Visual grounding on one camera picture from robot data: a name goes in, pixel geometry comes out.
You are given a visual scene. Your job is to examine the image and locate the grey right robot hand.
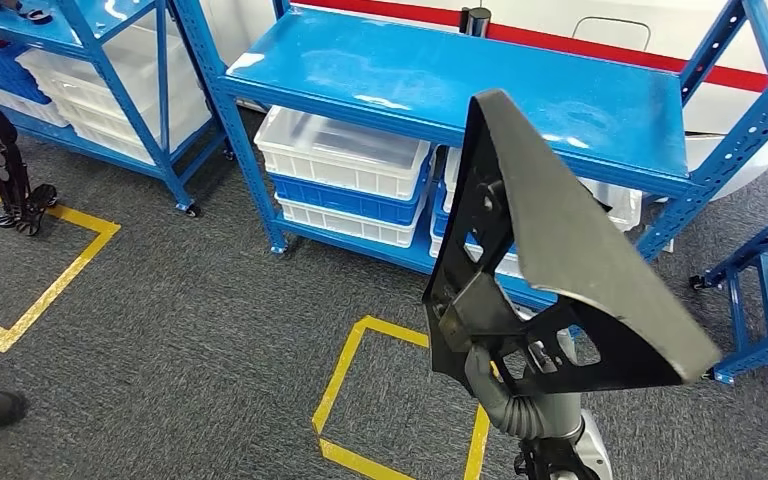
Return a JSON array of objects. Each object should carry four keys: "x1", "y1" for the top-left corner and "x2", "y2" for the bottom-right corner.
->
[{"x1": 464, "y1": 339, "x2": 585, "y2": 442}]

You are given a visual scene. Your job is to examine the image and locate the blue metal shelf rack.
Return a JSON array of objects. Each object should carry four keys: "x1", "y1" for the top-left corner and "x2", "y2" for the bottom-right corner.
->
[
  {"x1": 0, "y1": 0, "x2": 226, "y2": 220},
  {"x1": 170, "y1": 0, "x2": 768, "y2": 313},
  {"x1": 688, "y1": 192, "x2": 768, "y2": 387}
]

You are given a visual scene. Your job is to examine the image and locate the black plastic plate bracket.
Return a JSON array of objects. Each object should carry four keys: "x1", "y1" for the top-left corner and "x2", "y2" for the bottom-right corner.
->
[{"x1": 422, "y1": 89, "x2": 723, "y2": 397}]

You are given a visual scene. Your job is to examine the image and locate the blue plastic crate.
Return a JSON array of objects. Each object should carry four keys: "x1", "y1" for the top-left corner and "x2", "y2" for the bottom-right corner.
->
[
  {"x1": 268, "y1": 158, "x2": 433, "y2": 227},
  {"x1": 0, "y1": 33, "x2": 51, "y2": 106},
  {"x1": 431, "y1": 185, "x2": 455, "y2": 240}
]

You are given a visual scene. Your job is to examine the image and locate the black stanchion post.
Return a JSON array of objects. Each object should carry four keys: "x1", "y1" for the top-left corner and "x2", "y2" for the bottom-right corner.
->
[{"x1": 458, "y1": 6, "x2": 493, "y2": 38}]

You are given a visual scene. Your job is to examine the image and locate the yellow floor tape square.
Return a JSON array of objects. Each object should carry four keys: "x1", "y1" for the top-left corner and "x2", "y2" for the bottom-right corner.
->
[{"x1": 311, "y1": 315, "x2": 491, "y2": 480}]

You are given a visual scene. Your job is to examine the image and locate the skeletal metal robot legs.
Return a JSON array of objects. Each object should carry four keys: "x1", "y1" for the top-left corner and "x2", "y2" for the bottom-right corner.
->
[{"x1": 0, "y1": 56, "x2": 59, "y2": 238}]

